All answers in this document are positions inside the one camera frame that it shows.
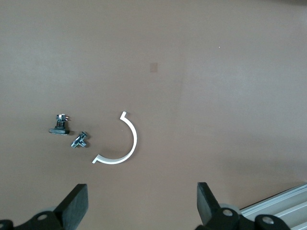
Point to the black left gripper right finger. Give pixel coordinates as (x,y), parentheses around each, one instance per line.
(207,206)

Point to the aluminium profile rail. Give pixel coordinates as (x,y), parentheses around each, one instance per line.
(283,203)

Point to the black flat-head switch part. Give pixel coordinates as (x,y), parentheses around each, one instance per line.
(58,130)

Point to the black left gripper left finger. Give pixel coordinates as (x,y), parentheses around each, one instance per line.
(72,206)

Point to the small chrome metal fitting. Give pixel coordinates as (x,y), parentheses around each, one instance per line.
(80,140)

